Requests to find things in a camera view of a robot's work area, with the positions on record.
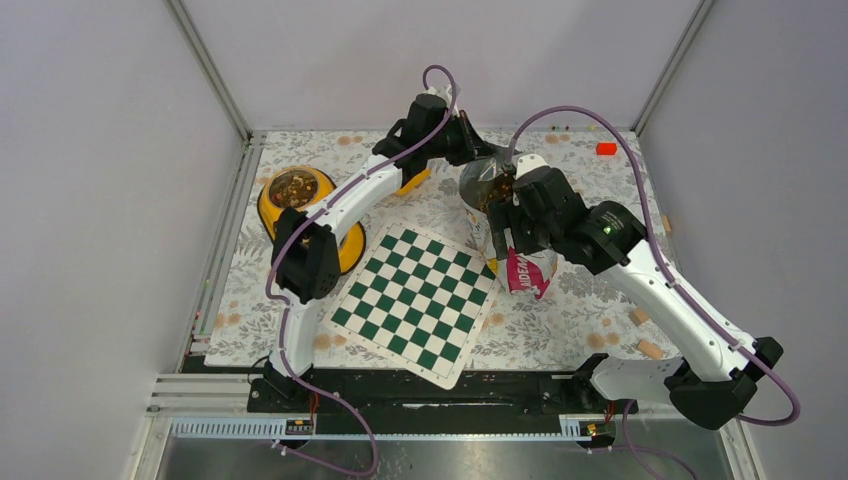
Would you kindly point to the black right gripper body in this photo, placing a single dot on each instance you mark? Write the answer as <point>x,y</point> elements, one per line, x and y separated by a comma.
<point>528,235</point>

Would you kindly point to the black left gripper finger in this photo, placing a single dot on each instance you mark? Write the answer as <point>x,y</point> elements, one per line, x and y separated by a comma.
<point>484,152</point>
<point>474,129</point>

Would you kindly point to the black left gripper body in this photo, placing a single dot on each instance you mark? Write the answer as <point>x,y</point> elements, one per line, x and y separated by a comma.
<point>458,146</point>

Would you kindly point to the pet food bag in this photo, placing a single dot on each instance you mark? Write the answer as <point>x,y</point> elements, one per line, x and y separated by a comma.
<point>486,191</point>

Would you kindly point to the yellow plastic scoop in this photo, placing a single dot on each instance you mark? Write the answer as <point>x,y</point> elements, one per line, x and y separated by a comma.
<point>414,182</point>

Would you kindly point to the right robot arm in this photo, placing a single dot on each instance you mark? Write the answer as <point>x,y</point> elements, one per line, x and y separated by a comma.
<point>714,376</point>

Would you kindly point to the wooden cube near right arm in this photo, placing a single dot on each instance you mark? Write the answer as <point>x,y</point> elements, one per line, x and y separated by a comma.
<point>638,316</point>

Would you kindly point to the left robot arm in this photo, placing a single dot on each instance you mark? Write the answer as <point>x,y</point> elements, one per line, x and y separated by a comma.
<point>305,264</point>

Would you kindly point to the yellow double pet bowl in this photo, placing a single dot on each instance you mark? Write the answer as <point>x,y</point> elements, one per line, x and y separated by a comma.
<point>300,187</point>

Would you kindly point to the red rectangular block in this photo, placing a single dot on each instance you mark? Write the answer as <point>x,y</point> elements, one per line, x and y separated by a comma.
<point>606,148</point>

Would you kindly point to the green white chessboard mat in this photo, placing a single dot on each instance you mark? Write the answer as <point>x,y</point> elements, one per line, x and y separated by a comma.
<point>418,300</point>

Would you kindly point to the wooden cylinder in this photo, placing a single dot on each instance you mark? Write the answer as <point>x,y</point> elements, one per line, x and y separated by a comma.
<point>650,350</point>

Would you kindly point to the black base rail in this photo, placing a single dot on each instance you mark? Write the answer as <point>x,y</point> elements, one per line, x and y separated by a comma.
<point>529,391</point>

